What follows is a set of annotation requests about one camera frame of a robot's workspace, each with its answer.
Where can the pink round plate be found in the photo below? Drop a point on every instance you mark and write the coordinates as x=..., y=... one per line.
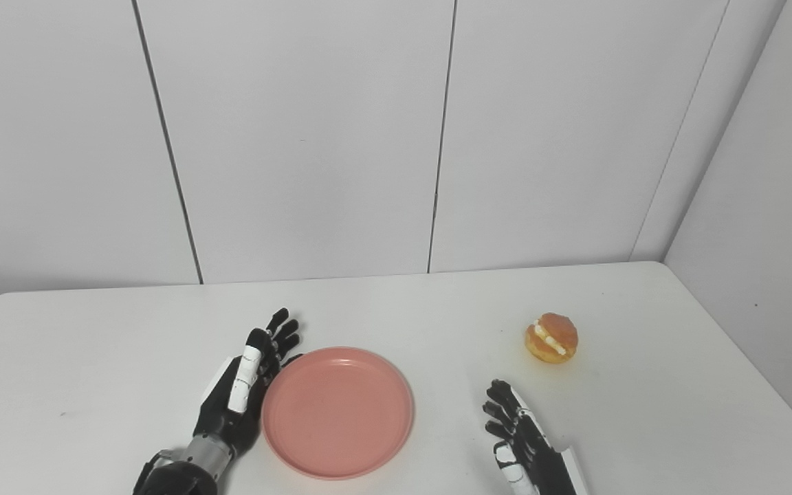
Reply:
x=337, y=412

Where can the cream puff pastry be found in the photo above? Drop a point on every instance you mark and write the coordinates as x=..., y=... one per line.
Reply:
x=553, y=337

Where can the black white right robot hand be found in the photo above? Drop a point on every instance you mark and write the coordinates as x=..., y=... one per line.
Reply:
x=540, y=454

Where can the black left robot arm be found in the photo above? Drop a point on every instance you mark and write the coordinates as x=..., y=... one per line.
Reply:
x=183, y=474

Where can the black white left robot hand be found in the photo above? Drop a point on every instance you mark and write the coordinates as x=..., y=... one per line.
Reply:
x=231, y=405

